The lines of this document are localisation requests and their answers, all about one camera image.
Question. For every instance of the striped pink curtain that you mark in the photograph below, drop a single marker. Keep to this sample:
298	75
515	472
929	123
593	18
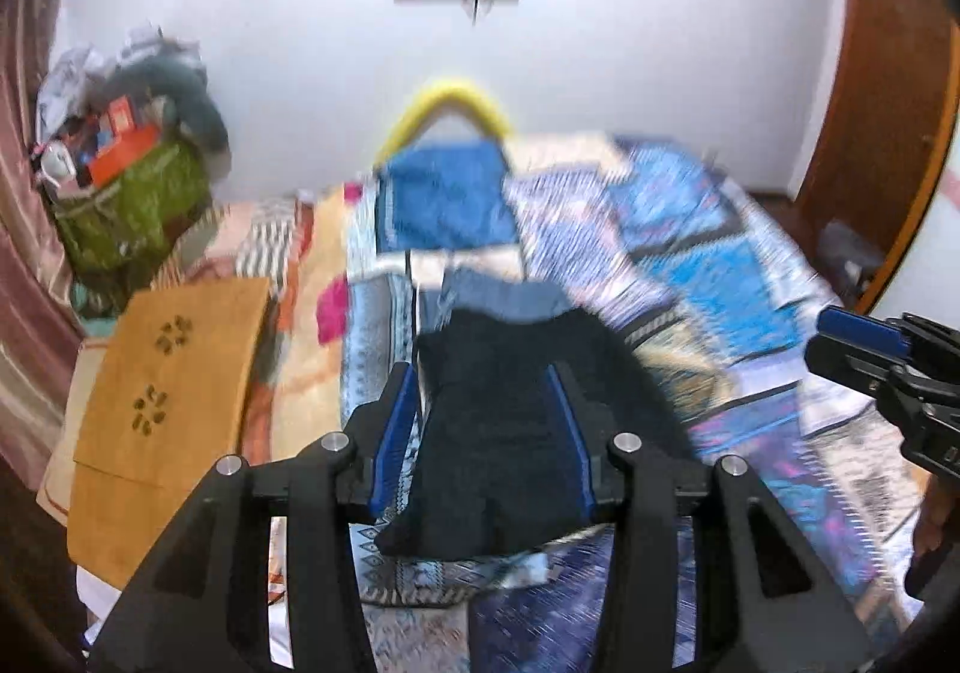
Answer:
30	253

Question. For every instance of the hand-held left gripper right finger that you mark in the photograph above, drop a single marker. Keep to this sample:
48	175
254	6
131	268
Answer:
576	440

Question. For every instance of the green bag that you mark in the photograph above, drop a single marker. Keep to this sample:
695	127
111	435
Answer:
142	208

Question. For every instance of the grey bag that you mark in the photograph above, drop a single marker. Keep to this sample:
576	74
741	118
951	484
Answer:
851	253

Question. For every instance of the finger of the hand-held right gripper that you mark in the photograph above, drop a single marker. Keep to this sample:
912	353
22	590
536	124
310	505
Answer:
855	328
844	361

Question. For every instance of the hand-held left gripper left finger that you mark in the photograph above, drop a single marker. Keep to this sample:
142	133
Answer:
397	418

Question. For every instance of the black pants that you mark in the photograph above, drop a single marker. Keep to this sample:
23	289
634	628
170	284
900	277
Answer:
495	433

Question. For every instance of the grey garment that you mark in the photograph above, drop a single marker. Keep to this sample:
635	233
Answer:
187	88

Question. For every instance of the white crumpled clothes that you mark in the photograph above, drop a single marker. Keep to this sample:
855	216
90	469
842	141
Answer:
71	80

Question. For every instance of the blue jeans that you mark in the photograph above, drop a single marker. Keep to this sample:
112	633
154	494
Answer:
517	301

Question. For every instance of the yellow curved tube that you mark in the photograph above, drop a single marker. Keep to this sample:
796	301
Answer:
450	95

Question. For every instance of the blue folded towel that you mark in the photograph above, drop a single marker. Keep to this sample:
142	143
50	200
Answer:
442	200

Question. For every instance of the orange box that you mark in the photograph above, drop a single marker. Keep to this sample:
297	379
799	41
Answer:
124	151

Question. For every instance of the brown wooden door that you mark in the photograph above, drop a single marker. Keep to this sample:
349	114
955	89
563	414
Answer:
877	118

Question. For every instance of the patterned patchwork blanket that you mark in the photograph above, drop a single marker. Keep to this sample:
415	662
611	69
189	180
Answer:
712	268

